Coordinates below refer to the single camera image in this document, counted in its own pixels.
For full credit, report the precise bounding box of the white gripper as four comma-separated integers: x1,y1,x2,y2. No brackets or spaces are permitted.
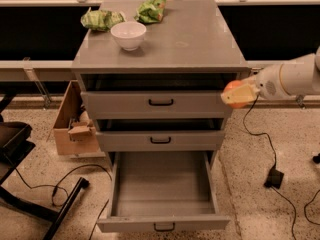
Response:
221,65,284,105

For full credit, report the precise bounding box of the orange fruit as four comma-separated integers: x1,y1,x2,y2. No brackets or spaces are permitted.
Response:
223,80,246,109

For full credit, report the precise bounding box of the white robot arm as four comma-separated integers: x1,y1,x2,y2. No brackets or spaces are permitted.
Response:
221,52,320,108

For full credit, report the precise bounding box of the grey top drawer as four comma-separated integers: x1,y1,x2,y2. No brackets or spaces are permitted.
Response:
81,73,236,119

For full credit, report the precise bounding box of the grey drawer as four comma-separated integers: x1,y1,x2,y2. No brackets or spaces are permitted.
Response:
96,119,224,152
81,73,236,119
97,151,229,233

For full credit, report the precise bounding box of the grey bottom drawer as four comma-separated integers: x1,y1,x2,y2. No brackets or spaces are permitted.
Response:
97,151,229,233

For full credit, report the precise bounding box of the grey middle drawer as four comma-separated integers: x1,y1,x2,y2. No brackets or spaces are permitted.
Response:
96,119,224,152

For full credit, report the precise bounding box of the green chip bag right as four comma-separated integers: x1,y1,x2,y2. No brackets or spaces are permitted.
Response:
134,0,167,24

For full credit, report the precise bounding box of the green chip bag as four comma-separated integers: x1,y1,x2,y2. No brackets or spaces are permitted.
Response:
134,0,167,24
80,8,125,31

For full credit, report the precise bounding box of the white ceramic bowl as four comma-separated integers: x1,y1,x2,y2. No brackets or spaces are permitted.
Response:
110,21,147,51

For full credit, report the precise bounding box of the green chip bag left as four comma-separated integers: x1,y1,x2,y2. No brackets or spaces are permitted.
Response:
80,8,125,31

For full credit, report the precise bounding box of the brown cardboard box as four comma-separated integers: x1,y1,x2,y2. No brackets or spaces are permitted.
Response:
53,81,99,155

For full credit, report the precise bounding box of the grey metal railing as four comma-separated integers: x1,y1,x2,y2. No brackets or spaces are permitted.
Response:
0,0,320,109

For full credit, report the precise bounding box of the black office chair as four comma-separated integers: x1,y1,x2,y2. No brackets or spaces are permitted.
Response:
0,97,92,240

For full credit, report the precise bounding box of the black power adapter cable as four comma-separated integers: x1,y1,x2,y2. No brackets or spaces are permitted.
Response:
242,95,298,240

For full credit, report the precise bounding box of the black cable far right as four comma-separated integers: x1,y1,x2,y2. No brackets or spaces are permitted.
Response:
303,152,320,226

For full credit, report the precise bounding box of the black cable on left floor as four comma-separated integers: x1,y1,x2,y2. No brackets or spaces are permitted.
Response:
14,163,113,240

